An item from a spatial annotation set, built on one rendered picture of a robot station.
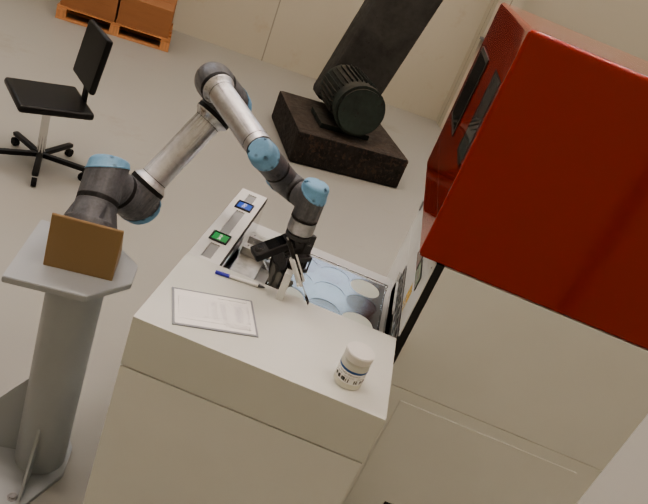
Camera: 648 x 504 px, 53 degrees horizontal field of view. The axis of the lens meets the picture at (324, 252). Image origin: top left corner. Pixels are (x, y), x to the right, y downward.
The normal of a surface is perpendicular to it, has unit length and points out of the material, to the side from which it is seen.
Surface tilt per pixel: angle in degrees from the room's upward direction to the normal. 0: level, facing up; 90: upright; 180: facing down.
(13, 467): 0
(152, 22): 90
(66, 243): 90
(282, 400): 90
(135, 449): 90
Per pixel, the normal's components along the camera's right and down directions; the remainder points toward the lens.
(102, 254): 0.09, 0.51
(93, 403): 0.34, -0.83
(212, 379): -0.17, 0.42
